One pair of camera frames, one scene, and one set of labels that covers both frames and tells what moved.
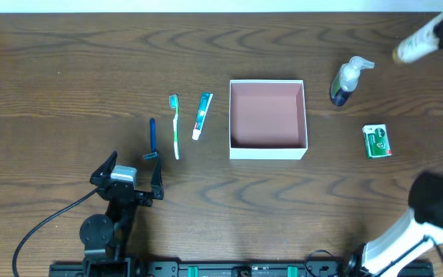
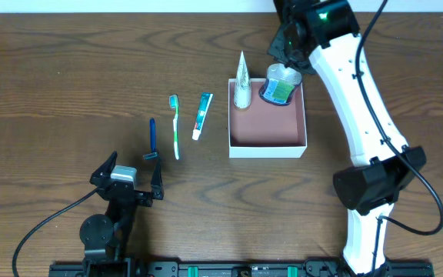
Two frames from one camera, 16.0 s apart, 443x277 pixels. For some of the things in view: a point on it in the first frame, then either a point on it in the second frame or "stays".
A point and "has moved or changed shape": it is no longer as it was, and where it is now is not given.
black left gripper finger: (156, 181) stays
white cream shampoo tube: (419, 43) -> (242, 91)
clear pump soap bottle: (347, 78) has moved or changed shape
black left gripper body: (128, 191) stays
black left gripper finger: (103, 172) stays
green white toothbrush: (174, 104) stays
